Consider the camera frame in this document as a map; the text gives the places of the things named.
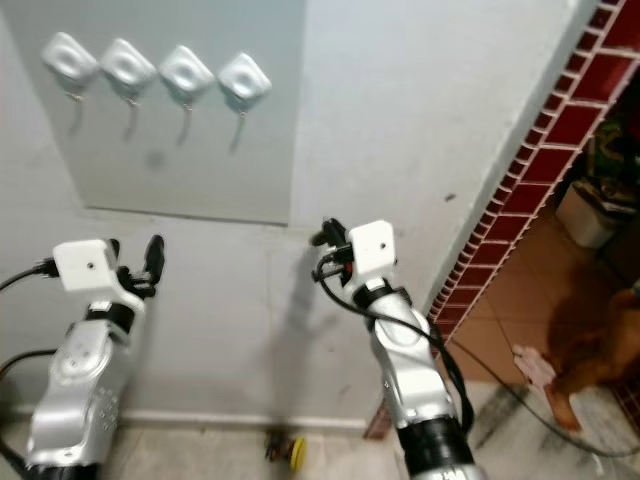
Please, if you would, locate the yellow toy with colourful parts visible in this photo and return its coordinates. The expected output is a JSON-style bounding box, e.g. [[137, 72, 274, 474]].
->
[[264, 431, 310, 472]]

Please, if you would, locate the white storage bin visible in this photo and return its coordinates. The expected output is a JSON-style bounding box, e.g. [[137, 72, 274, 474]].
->
[[556, 179, 622, 250]]

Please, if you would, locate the child in denim shorts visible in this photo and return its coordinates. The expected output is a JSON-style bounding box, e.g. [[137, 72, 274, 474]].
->
[[510, 284, 640, 433]]

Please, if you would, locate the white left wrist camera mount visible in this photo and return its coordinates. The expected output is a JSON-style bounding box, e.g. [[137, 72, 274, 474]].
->
[[54, 238, 143, 309]]

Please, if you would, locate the grey wall panel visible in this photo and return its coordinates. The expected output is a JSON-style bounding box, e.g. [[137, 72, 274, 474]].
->
[[0, 0, 307, 227]]

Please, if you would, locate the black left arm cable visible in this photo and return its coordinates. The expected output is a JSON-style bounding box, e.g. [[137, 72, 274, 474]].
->
[[0, 258, 61, 479]]

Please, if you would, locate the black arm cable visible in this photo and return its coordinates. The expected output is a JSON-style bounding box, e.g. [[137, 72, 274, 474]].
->
[[312, 252, 477, 433], [0, 258, 61, 479]]

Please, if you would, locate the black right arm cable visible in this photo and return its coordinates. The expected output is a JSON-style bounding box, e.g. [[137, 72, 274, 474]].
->
[[312, 252, 477, 433]]

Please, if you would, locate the white adhesive wall hook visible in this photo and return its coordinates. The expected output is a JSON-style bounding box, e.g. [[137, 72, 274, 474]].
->
[[42, 31, 102, 101], [158, 43, 217, 114], [217, 51, 273, 119], [101, 37, 159, 108]]

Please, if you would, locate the black floor cable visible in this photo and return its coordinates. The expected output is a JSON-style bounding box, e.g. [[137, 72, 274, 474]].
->
[[444, 338, 640, 459]]

